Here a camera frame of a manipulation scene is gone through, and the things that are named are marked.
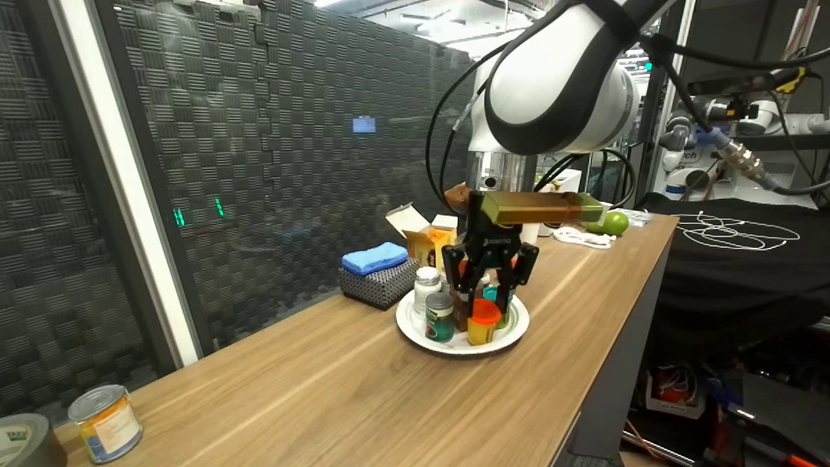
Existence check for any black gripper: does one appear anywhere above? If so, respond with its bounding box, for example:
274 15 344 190
440 193 540 304

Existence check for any teal lid dough tub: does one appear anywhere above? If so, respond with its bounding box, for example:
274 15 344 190
480 283 499 300

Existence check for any orange lid dough tub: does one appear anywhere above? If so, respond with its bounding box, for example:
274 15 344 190
467 299 501 344

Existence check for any small green tin can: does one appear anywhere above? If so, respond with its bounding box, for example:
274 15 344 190
426 292 453 342

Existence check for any white supplement bottle grey lid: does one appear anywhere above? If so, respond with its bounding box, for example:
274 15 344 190
412 268 443 314

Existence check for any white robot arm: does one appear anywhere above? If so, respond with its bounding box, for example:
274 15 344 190
443 0 670 307

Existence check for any white paper plate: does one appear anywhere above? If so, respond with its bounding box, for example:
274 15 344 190
395 292 530 356

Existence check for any open yellow cardboard box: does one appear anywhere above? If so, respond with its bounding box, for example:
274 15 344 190
387 204 460 268

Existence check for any white crumpled cloth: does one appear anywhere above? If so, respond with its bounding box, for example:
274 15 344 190
552 225 618 250

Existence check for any grey foam block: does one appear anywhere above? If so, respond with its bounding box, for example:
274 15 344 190
339 260 418 309

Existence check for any blue folded cloth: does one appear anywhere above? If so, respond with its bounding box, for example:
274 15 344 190
342 241 408 276

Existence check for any green apple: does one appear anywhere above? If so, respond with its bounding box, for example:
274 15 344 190
602 211 631 235

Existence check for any glass jar candle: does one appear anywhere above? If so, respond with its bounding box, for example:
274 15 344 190
68 385 143 465

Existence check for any grey tape roll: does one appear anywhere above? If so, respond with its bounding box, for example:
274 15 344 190
0 413 68 467

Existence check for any white cable coil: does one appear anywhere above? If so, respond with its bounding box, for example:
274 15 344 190
674 208 803 254

